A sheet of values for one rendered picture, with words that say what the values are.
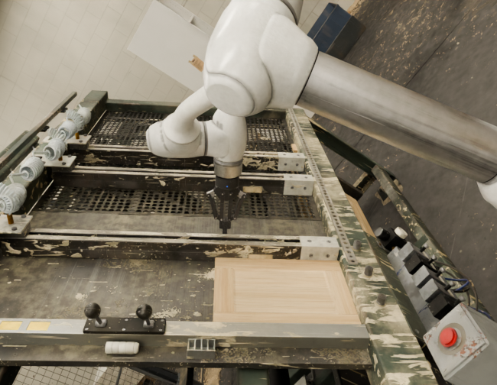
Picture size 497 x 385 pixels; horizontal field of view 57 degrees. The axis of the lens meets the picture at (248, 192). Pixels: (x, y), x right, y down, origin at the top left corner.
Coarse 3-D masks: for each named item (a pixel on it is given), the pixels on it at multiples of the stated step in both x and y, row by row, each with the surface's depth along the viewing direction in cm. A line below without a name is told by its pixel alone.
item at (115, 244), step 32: (0, 192) 140; (0, 224) 142; (32, 256) 146; (64, 256) 146; (96, 256) 147; (128, 256) 147; (160, 256) 148; (192, 256) 148; (224, 256) 149; (288, 256) 150; (320, 256) 150
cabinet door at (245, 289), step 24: (216, 264) 145; (240, 264) 146; (264, 264) 147; (288, 264) 148; (312, 264) 149; (336, 264) 150; (216, 288) 135; (240, 288) 136; (264, 288) 137; (288, 288) 138; (312, 288) 138; (336, 288) 139; (216, 312) 126; (240, 312) 127; (264, 312) 127; (288, 312) 128; (312, 312) 129; (336, 312) 129
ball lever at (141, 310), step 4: (144, 304) 107; (140, 308) 106; (144, 308) 106; (148, 308) 107; (136, 312) 107; (140, 312) 106; (144, 312) 106; (148, 312) 106; (140, 316) 106; (144, 316) 106; (148, 316) 106; (148, 320) 112; (152, 320) 116; (144, 324) 115; (148, 324) 114; (152, 324) 115
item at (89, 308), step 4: (88, 304) 106; (92, 304) 106; (96, 304) 107; (84, 308) 106; (88, 308) 105; (92, 308) 105; (96, 308) 106; (100, 308) 107; (84, 312) 106; (88, 312) 105; (92, 312) 105; (96, 312) 105; (88, 316) 105; (92, 316) 105; (96, 316) 106; (96, 320) 112; (100, 320) 113; (104, 320) 115; (96, 324) 114; (100, 324) 114; (104, 324) 114
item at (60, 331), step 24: (0, 336) 113; (24, 336) 113; (48, 336) 113; (72, 336) 114; (96, 336) 114; (120, 336) 114; (144, 336) 115; (168, 336) 115; (192, 336) 116; (216, 336) 116; (240, 336) 116; (264, 336) 117; (288, 336) 117; (312, 336) 118; (336, 336) 118; (360, 336) 119
